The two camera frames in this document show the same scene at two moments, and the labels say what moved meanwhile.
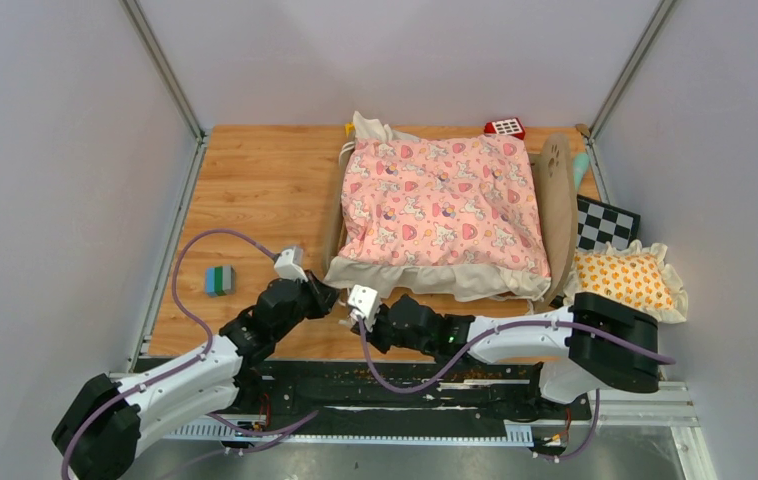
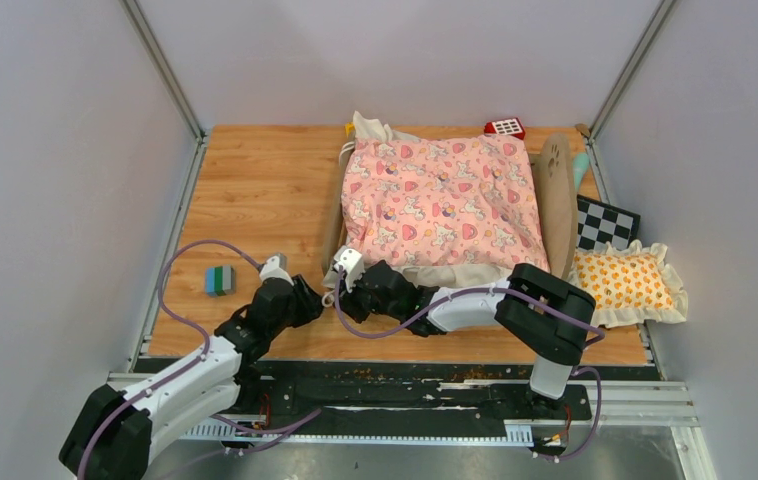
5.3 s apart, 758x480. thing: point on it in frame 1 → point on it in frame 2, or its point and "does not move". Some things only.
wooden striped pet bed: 557,211 does not move
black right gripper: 374,335 → 351,305
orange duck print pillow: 636,277 does not move
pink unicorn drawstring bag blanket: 453,215 does not move
